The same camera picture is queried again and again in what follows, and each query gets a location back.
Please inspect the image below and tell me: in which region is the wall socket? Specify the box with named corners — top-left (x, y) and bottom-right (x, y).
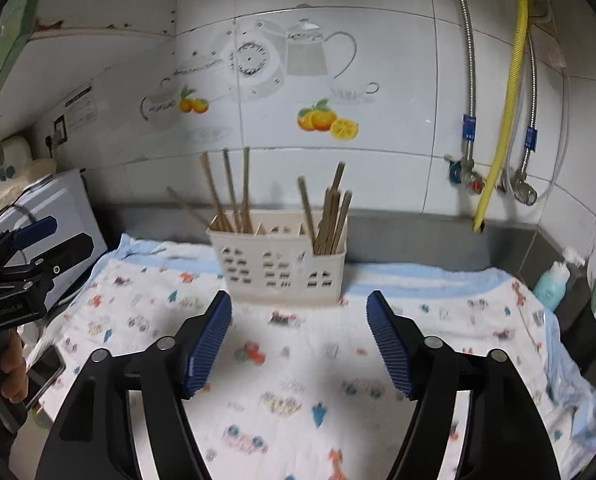
top-left (45, 115), bottom-right (69, 148)

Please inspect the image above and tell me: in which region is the black smartphone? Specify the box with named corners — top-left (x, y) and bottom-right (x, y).
top-left (25, 345), bottom-right (66, 408)

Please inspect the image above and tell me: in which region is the teal pump bottle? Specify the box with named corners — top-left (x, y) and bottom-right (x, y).
top-left (532, 246), bottom-right (586, 313)

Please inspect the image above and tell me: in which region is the cream plastic chopstick holder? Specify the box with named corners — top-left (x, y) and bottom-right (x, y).
top-left (206, 208), bottom-right (349, 307)

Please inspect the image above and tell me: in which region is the bunch of wooden chopsticks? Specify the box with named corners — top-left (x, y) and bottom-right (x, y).
top-left (166, 146), bottom-right (353, 256)

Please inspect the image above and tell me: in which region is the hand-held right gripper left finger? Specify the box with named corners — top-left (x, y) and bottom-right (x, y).
top-left (35, 290), bottom-right (233, 480)

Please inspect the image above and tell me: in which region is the black cable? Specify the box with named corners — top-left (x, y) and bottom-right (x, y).
top-left (0, 203), bottom-right (43, 241)

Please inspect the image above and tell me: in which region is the white microwave oven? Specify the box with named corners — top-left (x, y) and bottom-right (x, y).
top-left (0, 167), bottom-right (108, 306)

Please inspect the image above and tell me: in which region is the braided metal hose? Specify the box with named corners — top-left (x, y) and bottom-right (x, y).
top-left (443, 0), bottom-right (479, 161)
top-left (520, 25), bottom-right (541, 176)

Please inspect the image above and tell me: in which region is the black utensil holder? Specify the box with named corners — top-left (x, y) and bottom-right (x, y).
top-left (558, 280), bottom-right (596, 376)

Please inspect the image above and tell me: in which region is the red-handled metal valve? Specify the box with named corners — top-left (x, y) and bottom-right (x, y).
top-left (445, 154), bottom-right (486, 195)

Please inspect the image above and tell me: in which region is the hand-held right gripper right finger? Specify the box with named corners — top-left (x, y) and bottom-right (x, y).
top-left (366, 290), bottom-right (561, 480)

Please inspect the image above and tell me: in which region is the person's left hand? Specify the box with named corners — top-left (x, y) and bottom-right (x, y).
top-left (0, 332), bottom-right (29, 409)

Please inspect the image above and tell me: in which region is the printed blanket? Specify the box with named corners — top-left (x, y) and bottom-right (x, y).
top-left (25, 232), bottom-right (596, 480)

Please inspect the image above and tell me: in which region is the metal angle valve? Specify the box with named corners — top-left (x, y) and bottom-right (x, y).
top-left (508, 170), bottom-right (539, 206)

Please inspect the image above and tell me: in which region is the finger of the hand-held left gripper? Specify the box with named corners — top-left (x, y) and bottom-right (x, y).
top-left (28, 232), bottom-right (94, 277)
top-left (8, 216), bottom-right (58, 252)

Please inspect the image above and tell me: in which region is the yellow corrugated hose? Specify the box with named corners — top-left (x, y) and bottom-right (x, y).
top-left (472, 0), bottom-right (530, 233)

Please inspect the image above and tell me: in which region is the white label sticker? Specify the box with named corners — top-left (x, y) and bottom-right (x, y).
top-left (64, 85), bottom-right (97, 133)

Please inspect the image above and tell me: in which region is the beige kitchen appliance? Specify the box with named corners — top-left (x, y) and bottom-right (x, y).
top-left (0, 136), bottom-right (58, 191)

